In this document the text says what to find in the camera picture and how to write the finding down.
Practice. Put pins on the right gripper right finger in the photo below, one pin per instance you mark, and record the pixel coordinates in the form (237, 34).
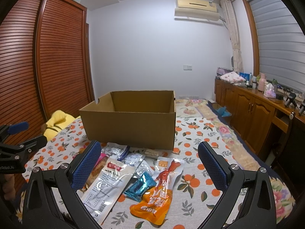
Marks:
(258, 207)

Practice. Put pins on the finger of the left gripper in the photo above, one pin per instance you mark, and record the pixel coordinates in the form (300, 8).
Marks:
(22, 150)
(14, 129)

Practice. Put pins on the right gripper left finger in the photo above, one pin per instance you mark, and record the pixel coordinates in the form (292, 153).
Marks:
(40, 209)

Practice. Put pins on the white red-label snack pouch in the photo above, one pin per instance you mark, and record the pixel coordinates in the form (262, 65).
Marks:
(101, 196)

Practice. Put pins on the pink brown snack packet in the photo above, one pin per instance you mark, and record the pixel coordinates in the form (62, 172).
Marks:
(96, 171)

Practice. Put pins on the silver blue snack pouch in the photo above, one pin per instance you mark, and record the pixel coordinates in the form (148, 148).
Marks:
(116, 151)

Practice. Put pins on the blue foil snack packet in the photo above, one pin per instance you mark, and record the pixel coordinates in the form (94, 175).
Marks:
(142, 185)

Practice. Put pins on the silver orange-stripe snack pouch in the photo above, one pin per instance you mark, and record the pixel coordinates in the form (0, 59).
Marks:
(137, 160)

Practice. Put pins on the orange chicken-feet snack pouch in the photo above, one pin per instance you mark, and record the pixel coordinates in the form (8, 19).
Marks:
(156, 201)

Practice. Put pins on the small white cake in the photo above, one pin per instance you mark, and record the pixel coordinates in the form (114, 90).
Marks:
(152, 153)

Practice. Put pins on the floral quilt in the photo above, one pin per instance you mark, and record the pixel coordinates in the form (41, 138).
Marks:
(240, 152)

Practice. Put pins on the yellow plush toy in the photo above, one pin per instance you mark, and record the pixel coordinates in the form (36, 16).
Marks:
(58, 121)

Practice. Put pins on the orange print bed sheet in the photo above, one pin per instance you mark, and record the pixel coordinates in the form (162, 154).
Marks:
(194, 194)

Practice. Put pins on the wooden louvered wardrobe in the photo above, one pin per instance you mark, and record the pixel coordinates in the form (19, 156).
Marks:
(44, 63)

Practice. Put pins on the wooden sideboard cabinet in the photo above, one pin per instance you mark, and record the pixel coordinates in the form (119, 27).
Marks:
(258, 120)

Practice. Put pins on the brown cardboard box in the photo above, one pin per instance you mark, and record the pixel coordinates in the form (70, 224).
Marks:
(138, 118)

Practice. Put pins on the pink thermos bottle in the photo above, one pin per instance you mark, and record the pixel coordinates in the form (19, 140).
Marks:
(261, 82)

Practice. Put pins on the folded floral cloth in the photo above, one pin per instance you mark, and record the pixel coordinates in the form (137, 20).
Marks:
(232, 77)

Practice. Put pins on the grey window blind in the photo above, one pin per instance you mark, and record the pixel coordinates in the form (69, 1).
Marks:
(280, 43)

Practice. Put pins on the beige curtain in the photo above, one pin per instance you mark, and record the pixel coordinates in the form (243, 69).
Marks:
(231, 23)

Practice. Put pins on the white wall switch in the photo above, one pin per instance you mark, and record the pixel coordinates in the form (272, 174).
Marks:
(186, 67)

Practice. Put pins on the wall air conditioner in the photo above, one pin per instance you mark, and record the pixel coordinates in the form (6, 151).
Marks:
(198, 9)

